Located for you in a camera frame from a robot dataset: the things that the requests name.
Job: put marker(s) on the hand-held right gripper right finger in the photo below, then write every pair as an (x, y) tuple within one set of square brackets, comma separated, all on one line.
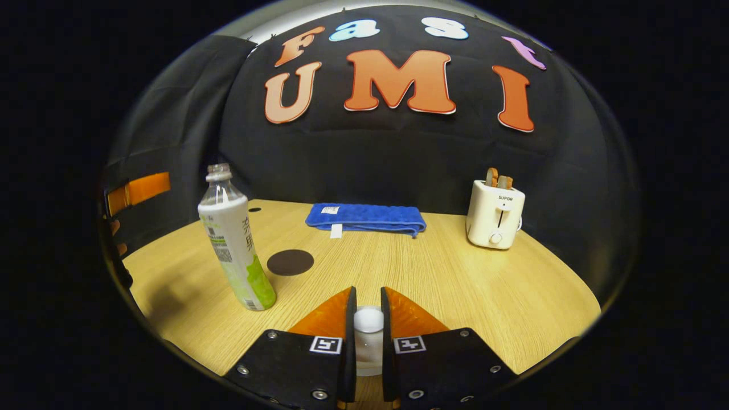
[(389, 364)]

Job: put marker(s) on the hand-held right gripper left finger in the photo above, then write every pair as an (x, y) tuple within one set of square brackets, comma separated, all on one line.
[(348, 364)]

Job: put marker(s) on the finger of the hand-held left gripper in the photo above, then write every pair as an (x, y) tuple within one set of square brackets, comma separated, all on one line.
[(145, 189)]

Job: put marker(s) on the white teacup lid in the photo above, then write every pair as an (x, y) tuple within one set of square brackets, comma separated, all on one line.
[(369, 319)]

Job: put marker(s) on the clear green label water bottle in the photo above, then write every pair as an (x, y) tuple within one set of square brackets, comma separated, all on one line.
[(233, 239)]

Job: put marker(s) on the dark round coaster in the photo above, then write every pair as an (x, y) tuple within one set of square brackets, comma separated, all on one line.
[(290, 262)]

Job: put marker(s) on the blue folded towel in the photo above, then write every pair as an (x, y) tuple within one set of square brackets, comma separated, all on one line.
[(370, 217)]

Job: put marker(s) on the cream white toaster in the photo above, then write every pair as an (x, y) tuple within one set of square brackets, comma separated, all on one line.
[(492, 219)]

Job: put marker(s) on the black backdrop cloth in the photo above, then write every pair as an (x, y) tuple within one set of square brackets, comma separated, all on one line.
[(370, 159)]

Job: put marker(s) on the toasted bread slice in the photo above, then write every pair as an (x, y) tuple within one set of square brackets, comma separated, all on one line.
[(491, 176), (506, 183)]

